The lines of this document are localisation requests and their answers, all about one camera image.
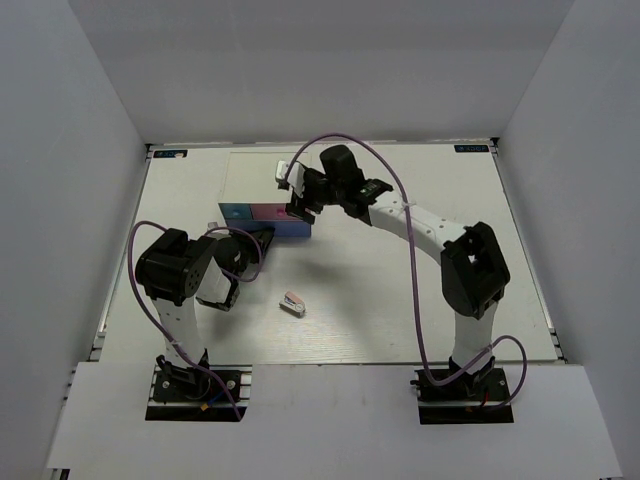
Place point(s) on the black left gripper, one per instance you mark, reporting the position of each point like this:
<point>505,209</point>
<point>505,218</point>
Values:
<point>264,236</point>

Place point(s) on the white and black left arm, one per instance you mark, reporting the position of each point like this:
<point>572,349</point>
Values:
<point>177,272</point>

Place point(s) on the pink drawer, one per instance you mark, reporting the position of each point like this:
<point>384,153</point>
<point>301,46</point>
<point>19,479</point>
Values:
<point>270,212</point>

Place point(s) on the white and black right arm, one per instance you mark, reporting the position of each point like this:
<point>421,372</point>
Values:
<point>473,270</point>

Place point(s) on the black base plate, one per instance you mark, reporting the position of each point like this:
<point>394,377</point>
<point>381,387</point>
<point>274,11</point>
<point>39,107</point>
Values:
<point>454,405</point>
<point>171,401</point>

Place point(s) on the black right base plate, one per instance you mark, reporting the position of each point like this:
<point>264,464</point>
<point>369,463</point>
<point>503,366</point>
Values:
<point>454,405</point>

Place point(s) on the blue wide drawer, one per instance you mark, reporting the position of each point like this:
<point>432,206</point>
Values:
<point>282,229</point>

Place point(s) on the light blue small drawer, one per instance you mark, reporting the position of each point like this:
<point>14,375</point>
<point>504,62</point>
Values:
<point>236,211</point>

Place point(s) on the right corner label sticker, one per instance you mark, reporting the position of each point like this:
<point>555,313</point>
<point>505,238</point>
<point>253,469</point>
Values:
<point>471,148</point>

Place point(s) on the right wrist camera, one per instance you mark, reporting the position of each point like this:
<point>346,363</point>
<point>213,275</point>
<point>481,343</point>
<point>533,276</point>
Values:
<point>289,175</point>

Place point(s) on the corner label sticker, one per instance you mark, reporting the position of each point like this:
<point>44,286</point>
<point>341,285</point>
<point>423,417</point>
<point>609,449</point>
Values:
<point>471,148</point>
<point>170,154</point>

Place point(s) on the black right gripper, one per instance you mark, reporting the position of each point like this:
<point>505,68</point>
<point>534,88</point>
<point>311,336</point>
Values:
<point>299,205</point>

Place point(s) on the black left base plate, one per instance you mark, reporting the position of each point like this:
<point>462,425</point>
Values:
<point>171,401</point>

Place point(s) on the white drawer cabinet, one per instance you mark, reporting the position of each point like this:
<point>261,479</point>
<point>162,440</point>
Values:
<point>250,178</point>

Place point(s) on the left corner label sticker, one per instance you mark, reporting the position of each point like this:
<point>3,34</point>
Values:
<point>170,154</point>

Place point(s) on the pink white small stapler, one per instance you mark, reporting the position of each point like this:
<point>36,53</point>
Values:
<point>292,304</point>

